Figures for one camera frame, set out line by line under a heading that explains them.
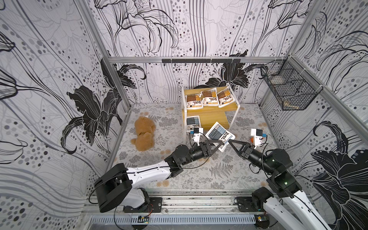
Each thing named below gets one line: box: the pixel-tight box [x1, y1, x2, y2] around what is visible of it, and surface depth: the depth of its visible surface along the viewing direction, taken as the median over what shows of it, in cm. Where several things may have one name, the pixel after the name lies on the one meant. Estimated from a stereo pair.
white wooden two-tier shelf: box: [181, 83, 241, 145], surface depth 76 cm
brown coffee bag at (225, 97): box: [216, 86, 235, 108], surface depth 75 cm
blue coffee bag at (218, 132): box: [205, 121, 236, 150], surface depth 67 cm
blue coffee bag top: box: [186, 115, 202, 134], surface depth 90 cm
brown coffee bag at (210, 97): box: [200, 87, 219, 107], surface depth 77 cm
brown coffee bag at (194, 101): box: [184, 93, 204, 110], surface depth 75 cm
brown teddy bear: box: [130, 115, 156, 152], surface depth 94 cm
